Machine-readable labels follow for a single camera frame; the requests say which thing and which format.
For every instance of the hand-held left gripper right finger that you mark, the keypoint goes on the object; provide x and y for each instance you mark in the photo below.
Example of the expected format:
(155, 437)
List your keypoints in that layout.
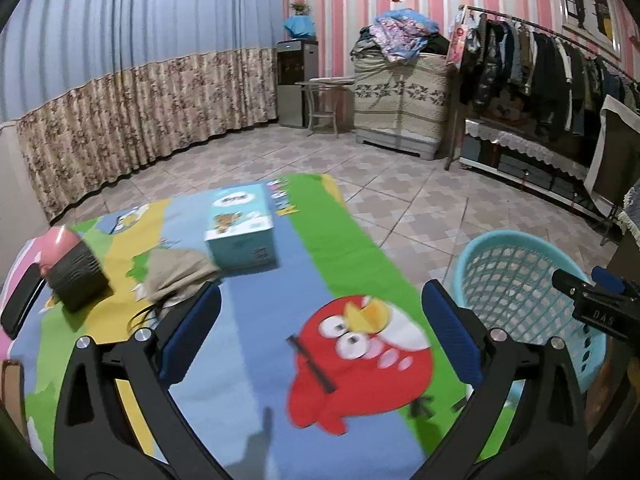
(452, 330)

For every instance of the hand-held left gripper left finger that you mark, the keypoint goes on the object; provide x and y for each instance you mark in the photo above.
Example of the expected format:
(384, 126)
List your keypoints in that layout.
(192, 330)

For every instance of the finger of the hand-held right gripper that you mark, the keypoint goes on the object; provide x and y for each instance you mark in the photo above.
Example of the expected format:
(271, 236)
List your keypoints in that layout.
(607, 280)
(600, 312)

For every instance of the light blue plastic basket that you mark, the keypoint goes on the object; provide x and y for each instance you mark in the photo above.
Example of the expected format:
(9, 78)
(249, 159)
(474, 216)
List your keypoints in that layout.
(500, 280)

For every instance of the beige cloth pouch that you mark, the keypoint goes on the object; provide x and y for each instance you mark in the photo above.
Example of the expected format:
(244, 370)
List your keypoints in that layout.
(175, 270)

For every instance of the cartoon bird printed blanket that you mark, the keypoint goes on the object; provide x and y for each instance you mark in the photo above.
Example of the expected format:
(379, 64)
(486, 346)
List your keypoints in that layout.
(250, 360)

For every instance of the light blue tissue box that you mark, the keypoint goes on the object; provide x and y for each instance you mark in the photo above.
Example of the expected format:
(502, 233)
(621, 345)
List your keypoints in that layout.
(240, 232)

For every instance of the cream edged dark panel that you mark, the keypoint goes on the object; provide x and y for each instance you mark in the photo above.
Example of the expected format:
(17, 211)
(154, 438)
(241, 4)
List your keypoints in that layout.
(607, 160)

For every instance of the dark ribbed cup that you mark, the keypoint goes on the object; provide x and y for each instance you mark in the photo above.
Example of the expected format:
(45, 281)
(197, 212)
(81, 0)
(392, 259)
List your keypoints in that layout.
(80, 280)

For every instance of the pink bowl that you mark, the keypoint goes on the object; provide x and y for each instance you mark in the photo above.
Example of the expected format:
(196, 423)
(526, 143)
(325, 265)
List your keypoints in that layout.
(55, 250)

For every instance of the low shelf with lace cloth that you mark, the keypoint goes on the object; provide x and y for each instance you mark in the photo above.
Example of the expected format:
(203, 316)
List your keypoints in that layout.
(515, 142)

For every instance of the black flat case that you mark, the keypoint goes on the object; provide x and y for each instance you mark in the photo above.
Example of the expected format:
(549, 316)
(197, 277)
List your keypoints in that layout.
(20, 300)

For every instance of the brown wooden board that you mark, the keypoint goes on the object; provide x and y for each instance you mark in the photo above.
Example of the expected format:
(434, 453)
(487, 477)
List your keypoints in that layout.
(11, 395)

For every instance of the row of hanging clothes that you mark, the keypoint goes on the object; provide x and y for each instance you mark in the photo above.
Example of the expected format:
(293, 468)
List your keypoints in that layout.
(545, 75)

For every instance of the cloth covered cabinet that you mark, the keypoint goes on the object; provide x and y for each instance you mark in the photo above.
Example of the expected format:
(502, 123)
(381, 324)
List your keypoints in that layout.
(400, 100)

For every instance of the blue and floral curtain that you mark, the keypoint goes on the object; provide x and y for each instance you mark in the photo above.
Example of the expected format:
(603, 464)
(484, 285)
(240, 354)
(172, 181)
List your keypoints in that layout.
(125, 85)

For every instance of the grey water dispenser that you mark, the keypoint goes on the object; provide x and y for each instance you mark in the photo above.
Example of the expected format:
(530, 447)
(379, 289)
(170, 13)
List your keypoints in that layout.
(295, 85)

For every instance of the small metal side table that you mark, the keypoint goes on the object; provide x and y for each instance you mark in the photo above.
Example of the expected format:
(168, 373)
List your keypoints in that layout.
(325, 82)

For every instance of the pink hanging bag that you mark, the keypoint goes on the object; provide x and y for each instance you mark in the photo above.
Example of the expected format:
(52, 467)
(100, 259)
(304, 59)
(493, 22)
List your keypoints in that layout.
(456, 45)

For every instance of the metal clothes rack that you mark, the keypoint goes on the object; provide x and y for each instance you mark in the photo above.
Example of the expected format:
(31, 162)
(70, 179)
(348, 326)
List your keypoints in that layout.
(500, 13)

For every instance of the pile of folded clothes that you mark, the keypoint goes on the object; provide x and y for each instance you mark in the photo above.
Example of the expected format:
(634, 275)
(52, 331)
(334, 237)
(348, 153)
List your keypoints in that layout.
(400, 35)

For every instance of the potted plant with blue wrap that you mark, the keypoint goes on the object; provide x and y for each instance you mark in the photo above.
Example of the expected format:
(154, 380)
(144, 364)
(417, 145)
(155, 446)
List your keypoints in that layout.
(299, 25)

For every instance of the framed wall picture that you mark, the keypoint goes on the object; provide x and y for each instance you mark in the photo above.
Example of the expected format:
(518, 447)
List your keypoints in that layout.
(587, 0)

